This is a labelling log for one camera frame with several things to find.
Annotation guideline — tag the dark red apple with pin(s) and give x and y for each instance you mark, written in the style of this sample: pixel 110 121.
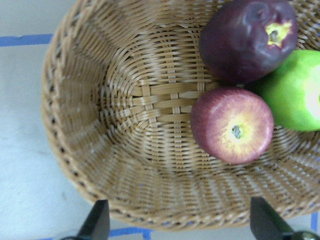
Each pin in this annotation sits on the dark red apple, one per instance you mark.
pixel 247 39

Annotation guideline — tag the woven wicker basket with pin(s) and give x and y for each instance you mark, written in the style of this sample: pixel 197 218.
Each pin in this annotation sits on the woven wicker basket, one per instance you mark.
pixel 119 80

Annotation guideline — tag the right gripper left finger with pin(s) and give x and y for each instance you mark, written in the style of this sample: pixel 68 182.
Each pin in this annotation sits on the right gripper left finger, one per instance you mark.
pixel 97 224

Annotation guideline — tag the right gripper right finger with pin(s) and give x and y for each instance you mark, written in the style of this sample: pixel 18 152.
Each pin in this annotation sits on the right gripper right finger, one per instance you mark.
pixel 266 223

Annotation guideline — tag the red yellow apple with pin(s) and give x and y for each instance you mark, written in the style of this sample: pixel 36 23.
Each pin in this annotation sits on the red yellow apple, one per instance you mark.
pixel 232 124

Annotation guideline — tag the green apple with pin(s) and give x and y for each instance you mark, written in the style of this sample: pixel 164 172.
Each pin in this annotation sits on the green apple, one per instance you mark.
pixel 292 91

